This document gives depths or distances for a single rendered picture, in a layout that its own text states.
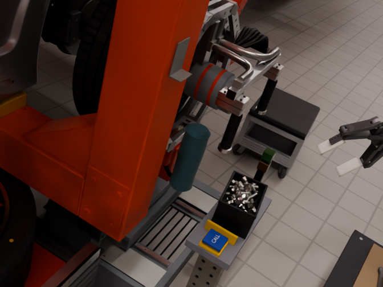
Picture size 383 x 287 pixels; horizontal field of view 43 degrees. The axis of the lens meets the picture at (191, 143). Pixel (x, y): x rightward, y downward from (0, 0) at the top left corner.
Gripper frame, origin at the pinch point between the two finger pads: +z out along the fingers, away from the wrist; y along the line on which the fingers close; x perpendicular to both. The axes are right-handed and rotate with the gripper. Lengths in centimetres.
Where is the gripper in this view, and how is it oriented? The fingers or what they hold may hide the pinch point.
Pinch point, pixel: (331, 159)
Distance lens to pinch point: 136.2
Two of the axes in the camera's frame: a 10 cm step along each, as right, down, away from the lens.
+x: 1.7, 7.5, -6.4
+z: -8.1, 4.8, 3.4
